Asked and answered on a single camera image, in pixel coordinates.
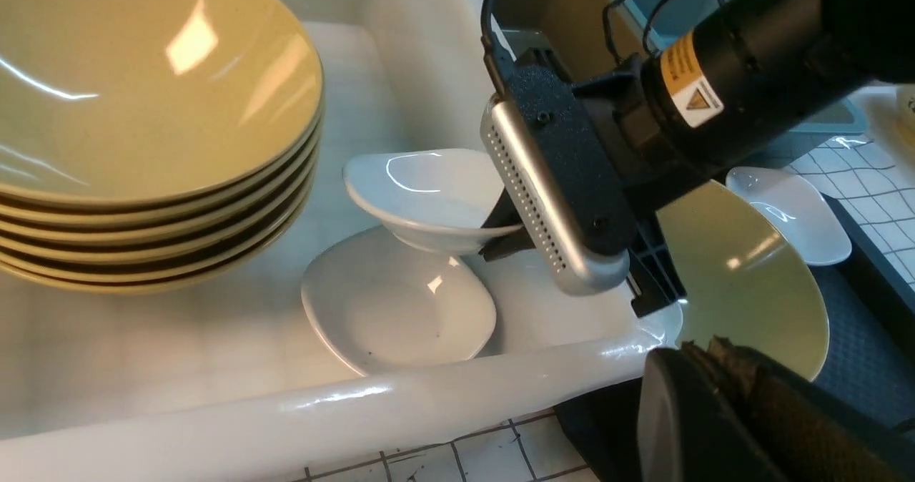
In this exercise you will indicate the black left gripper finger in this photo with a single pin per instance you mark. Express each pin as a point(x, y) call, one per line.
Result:
point(731, 413)

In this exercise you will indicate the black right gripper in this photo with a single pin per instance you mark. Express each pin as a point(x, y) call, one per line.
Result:
point(616, 162)

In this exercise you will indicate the yellow noodle bowl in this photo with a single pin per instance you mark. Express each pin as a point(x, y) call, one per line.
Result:
point(743, 281)

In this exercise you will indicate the stacked yellow bowl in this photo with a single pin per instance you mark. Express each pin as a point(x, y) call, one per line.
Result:
point(155, 232)
point(81, 252)
point(222, 246)
point(109, 102)
point(243, 260)
point(264, 181)

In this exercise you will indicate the top stacked yellow bowl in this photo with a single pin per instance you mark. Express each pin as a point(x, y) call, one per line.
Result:
point(109, 102)

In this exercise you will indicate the bottom stacked yellow bowl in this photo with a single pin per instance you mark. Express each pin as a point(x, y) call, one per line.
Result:
point(243, 260)

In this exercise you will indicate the grey-brown plastic bin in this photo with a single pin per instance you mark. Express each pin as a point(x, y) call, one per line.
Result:
point(590, 44)

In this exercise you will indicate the white dish in tub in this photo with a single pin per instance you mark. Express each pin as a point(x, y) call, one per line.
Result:
point(380, 305)

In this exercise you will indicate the large white plastic tub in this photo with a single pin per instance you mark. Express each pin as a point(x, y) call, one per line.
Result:
point(227, 381)

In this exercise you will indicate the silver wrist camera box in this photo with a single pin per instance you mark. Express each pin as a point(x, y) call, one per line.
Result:
point(546, 216)

